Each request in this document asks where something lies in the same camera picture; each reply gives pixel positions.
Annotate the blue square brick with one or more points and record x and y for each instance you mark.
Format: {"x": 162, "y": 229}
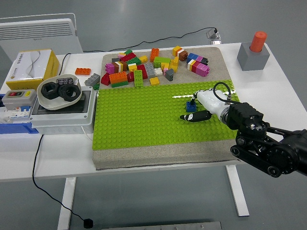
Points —
{"x": 190, "y": 107}

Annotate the long lime green brick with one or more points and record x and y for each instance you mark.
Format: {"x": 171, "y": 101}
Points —
{"x": 138, "y": 78}

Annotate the light grey brick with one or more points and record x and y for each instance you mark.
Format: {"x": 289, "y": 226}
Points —
{"x": 92, "y": 79}
{"x": 150, "y": 70}

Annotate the small green brick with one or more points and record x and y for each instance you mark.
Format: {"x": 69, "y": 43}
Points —
{"x": 128, "y": 51}
{"x": 96, "y": 87}

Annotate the white panel heater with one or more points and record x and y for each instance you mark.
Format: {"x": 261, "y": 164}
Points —
{"x": 36, "y": 28}

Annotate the small pink brick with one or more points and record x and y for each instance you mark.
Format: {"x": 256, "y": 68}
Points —
{"x": 165, "y": 71}
{"x": 121, "y": 55}

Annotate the grey-brown foam mat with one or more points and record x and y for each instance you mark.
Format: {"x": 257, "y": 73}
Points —
{"x": 156, "y": 157}

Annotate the tall yellow brick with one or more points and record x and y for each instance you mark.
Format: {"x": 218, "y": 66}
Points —
{"x": 174, "y": 64}

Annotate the large lime green brick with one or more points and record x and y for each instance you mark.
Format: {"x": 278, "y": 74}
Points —
{"x": 161, "y": 61}

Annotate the grey switch box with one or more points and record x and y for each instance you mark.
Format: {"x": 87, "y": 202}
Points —
{"x": 18, "y": 99}

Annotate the tall orange brick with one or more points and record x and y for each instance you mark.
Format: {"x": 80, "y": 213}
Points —
{"x": 154, "y": 55}

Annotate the yellow orange white brown stack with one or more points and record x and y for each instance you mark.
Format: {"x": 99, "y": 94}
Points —
{"x": 180, "y": 53}

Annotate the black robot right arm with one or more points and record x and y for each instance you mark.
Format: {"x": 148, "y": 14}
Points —
{"x": 244, "y": 115}

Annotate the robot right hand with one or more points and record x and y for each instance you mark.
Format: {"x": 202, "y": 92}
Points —
{"x": 212, "y": 103}

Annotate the flat yellow brick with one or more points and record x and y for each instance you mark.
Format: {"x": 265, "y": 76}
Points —
{"x": 154, "y": 81}

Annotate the pink brown white brick stack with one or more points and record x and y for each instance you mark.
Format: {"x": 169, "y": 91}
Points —
{"x": 110, "y": 67}

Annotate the large orange brick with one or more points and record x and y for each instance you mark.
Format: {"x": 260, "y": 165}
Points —
{"x": 118, "y": 77}

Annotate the small yellow brick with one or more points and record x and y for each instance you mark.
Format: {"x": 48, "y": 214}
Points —
{"x": 165, "y": 65}

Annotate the large black nut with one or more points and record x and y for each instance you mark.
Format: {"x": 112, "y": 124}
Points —
{"x": 73, "y": 93}
{"x": 45, "y": 91}

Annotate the long red brick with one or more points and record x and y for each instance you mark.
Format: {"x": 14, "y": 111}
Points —
{"x": 129, "y": 57}

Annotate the white bowl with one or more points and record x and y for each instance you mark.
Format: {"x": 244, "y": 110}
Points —
{"x": 54, "y": 104}

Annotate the green studded baseplate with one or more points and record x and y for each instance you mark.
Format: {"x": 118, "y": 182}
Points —
{"x": 144, "y": 119}

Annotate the red slope brick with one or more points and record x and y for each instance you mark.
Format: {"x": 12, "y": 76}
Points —
{"x": 105, "y": 80}

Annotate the silver floor socket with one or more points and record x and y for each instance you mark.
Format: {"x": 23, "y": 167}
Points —
{"x": 214, "y": 36}

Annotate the dark green brick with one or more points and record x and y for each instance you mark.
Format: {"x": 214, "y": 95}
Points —
{"x": 134, "y": 61}

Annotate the yellow white tissue box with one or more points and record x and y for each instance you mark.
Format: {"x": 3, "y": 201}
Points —
{"x": 27, "y": 65}

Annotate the yellow and white brick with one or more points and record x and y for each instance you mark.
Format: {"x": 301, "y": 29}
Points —
{"x": 132, "y": 67}

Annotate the white table leg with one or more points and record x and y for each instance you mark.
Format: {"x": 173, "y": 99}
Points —
{"x": 66, "y": 203}
{"x": 237, "y": 191}

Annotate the flat orange brick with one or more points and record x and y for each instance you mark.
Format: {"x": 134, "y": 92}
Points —
{"x": 83, "y": 71}

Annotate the blue yellow pink black stack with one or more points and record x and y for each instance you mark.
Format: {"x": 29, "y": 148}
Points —
{"x": 193, "y": 57}

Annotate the small dark grey brick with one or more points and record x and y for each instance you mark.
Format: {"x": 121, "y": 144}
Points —
{"x": 115, "y": 60}

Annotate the dark grey slope brick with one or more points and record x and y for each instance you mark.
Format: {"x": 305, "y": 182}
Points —
{"x": 169, "y": 75}

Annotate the small black purple component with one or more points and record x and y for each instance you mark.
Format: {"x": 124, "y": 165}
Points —
{"x": 64, "y": 80}

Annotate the orange cylinder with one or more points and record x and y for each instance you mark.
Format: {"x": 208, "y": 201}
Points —
{"x": 258, "y": 42}

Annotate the white blue circuit breaker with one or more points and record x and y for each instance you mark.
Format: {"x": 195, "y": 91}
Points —
{"x": 20, "y": 114}

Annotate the white yellow red pink stack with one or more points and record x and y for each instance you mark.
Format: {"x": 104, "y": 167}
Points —
{"x": 199, "y": 68}

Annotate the flat green brick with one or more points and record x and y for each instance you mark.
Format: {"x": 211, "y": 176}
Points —
{"x": 120, "y": 84}

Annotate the white grey junction box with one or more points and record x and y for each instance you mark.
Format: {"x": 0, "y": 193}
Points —
{"x": 61, "y": 119}

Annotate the grey block holder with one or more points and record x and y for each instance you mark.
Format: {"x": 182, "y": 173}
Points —
{"x": 253, "y": 60}

